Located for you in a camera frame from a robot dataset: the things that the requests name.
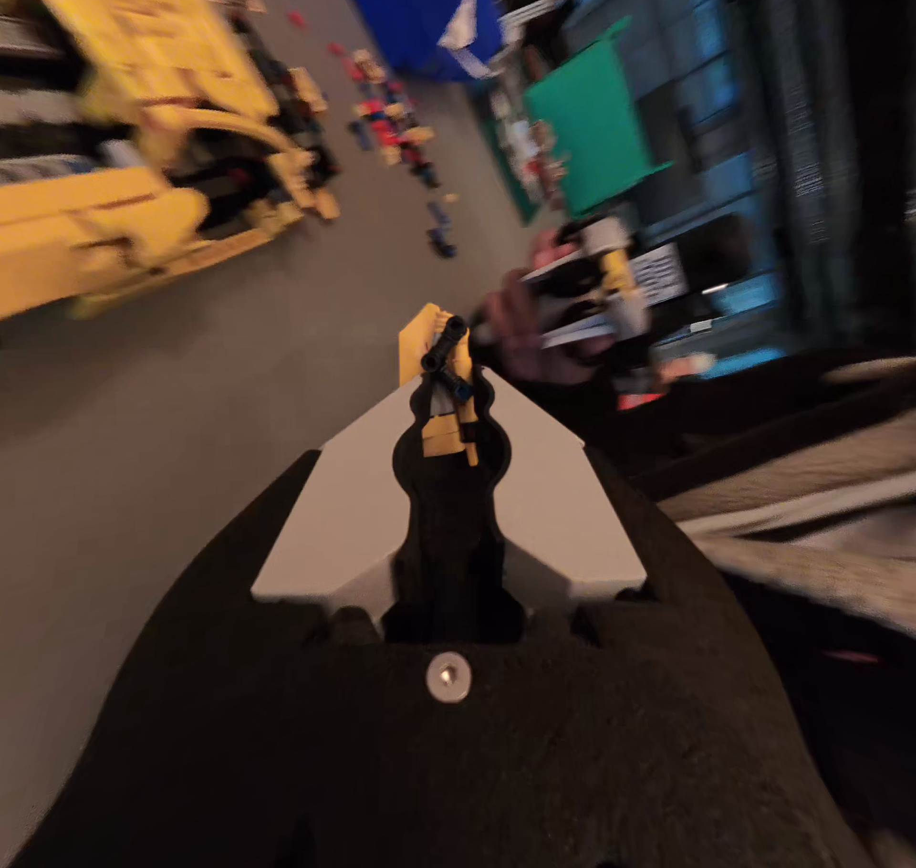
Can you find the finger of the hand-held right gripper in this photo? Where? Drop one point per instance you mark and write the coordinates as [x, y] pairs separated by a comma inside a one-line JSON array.
[[580, 270], [594, 330]]

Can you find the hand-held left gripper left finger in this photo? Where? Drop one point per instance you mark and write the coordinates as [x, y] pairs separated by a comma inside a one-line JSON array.
[[337, 525]]

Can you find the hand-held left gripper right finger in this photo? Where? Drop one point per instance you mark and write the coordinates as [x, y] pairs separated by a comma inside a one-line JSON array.
[[566, 525]]

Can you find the small yellow brick assembly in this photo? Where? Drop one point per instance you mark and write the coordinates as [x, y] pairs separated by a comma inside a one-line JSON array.
[[444, 381]]

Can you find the yellow brick car model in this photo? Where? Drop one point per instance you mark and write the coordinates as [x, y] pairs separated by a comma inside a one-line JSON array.
[[129, 124]]

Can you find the person's right hand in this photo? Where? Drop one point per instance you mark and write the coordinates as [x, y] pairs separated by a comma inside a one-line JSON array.
[[515, 346]]

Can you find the dark green tray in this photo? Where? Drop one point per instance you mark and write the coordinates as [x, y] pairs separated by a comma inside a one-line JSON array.
[[515, 152]]

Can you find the green corrugated box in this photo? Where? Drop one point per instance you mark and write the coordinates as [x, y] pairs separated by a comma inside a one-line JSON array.
[[594, 124]]

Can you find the scattered coloured brick pieces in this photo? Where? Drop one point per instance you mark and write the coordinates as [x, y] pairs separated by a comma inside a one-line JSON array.
[[394, 124]]

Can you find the white crumpled paper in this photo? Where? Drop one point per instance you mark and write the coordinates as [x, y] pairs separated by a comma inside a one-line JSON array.
[[465, 2]]

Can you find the blue plastic bin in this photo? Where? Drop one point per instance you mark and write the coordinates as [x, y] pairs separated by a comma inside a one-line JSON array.
[[401, 9]]

